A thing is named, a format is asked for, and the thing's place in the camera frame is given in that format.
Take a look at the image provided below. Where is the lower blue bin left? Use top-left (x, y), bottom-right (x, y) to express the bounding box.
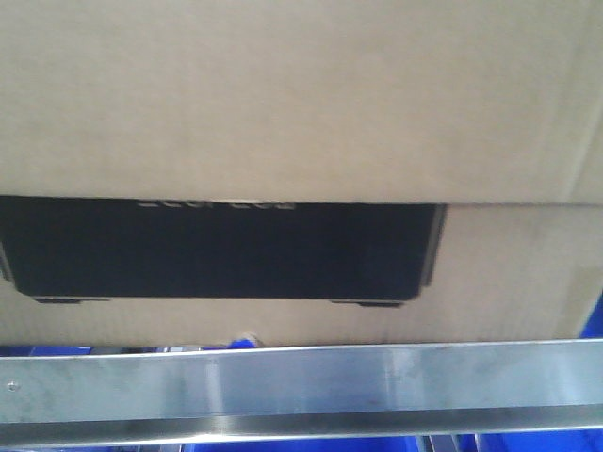
top-left (0, 345), bottom-right (166, 358)

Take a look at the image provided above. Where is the brown cardboard box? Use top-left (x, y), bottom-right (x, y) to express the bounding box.
top-left (1, 1), bottom-right (602, 347)

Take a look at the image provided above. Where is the steel shelf front bar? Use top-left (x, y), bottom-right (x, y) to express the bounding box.
top-left (1, 339), bottom-right (602, 449)

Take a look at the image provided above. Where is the lower blue bin right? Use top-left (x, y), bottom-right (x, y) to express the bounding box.
top-left (179, 429), bottom-right (602, 451)

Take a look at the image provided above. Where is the blue bin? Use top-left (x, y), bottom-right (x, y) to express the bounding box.
top-left (179, 429), bottom-right (602, 451)
top-left (0, 345), bottom-right (166, 358)

